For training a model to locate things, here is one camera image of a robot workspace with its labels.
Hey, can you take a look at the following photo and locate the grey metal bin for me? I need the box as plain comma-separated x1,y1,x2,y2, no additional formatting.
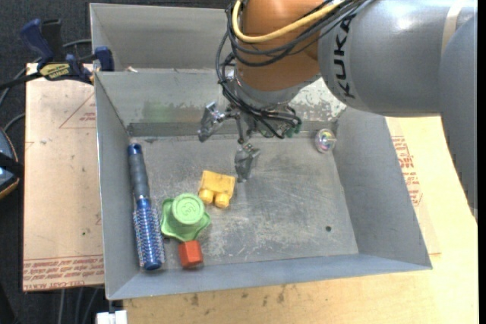
89,2,433,301

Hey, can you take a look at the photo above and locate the brown cardboard board red print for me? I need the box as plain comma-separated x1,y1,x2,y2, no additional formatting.
22,62,443,293

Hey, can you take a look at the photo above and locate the red wooden block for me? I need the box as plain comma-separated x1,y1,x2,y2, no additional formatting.
177,239,205,270

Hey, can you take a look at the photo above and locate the green star-shaped cup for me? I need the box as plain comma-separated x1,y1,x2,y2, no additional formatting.
159,192,213,243

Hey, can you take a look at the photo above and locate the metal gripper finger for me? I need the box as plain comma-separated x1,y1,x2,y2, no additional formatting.
197,101,227,143
233,142,262,184

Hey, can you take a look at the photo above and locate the yellow toy block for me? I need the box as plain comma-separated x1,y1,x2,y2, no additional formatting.
197,169,237,209

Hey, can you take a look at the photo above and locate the blue round hairbrush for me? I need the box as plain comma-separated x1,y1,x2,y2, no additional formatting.
126,143,167,272

